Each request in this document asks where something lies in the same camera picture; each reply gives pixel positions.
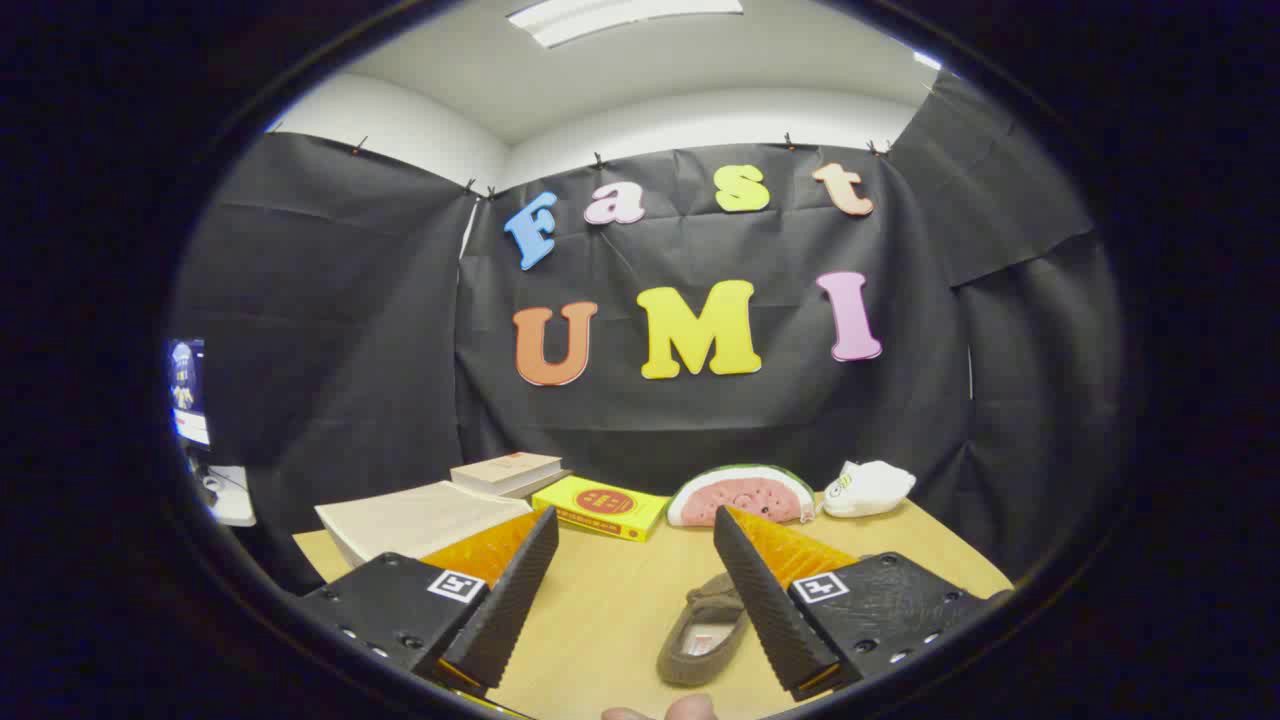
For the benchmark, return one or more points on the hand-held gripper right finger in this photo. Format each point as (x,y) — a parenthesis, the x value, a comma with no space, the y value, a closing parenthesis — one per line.
(765,610)

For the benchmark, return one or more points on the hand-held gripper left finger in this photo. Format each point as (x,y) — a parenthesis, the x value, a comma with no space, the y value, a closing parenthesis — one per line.
(510,600)

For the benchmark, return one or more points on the brown fuzzy shoe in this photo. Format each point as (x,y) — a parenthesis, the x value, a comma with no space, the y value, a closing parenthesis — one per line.
(700,640)

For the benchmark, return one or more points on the cream storage box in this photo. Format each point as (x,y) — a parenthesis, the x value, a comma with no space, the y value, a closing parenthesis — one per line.
(420,520)

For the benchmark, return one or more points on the watermelon slice plush toy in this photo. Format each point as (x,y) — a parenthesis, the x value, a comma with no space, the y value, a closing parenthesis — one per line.
(740,495)

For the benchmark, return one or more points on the grey book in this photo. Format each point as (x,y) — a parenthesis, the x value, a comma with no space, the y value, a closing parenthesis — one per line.
(545,485)

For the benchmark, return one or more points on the yellow book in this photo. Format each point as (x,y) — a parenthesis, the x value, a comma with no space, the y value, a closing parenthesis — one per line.
(600,505)

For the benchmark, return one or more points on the white plush toy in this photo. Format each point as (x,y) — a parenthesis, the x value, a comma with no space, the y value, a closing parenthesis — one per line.
(870,488)

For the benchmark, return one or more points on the white side desk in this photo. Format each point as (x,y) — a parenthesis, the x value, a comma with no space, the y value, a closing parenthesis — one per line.
(228,500)

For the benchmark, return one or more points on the computer monitor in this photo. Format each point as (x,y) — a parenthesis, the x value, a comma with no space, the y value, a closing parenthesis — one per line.
(188,390)

